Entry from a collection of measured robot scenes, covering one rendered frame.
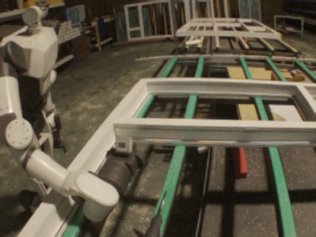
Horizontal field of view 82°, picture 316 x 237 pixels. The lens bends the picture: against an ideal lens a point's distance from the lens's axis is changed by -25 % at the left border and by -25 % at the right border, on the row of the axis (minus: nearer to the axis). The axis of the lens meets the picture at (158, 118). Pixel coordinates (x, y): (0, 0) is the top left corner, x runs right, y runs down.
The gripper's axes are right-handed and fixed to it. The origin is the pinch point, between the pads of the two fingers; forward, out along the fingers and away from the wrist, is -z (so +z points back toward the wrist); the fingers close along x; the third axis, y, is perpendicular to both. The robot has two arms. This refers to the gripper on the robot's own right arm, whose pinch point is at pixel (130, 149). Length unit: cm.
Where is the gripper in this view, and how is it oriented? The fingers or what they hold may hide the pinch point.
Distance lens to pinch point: 72.9
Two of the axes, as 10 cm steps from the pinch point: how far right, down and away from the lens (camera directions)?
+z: -2.5, 4.9, -8.3
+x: -9.6, -0.2, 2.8
